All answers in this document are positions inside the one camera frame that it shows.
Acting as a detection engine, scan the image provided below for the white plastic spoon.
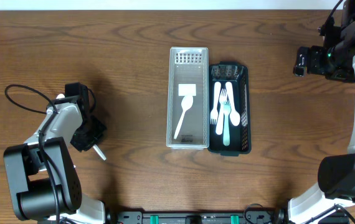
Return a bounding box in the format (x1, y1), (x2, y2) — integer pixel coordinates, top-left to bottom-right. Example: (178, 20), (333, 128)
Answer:
(56, 93), (65, 99)
(93, 144), (107, 161)
(174, 96), (194, 139)
(225, 82), (240, 126)

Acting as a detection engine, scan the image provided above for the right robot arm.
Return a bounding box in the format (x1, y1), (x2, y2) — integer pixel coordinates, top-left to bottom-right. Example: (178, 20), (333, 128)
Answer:
(273, 0), (355, 223)

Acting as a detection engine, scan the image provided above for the white label sticker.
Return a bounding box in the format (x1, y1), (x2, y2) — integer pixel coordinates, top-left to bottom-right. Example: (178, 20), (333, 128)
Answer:
(178, 83), (197, 96)

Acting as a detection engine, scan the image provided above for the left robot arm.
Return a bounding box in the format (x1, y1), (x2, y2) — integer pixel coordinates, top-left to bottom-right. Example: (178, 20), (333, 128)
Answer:
(3, 83), (112, 223)

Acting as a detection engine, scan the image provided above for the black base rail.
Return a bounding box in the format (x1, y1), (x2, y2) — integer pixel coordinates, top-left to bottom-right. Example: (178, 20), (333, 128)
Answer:
(105, 204), (291, 224)

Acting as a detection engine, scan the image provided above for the white plastic fork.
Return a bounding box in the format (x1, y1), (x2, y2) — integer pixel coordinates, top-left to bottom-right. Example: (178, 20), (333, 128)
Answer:
(215, 88), (227, 135)
(222, 101), (231, 146)

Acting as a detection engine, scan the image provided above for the white plastic utensil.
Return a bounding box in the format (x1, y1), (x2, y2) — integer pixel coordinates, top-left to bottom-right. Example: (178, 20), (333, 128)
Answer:
(210, 82), (221, 124)

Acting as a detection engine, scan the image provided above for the dark green perforated basket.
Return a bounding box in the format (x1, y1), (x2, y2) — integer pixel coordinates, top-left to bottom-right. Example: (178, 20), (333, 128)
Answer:
(208, 62), (251, 156)

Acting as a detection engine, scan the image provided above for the clear perforated plastic basket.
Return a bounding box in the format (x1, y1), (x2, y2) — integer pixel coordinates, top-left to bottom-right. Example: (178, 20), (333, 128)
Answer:
(166, 47), (210, 150)

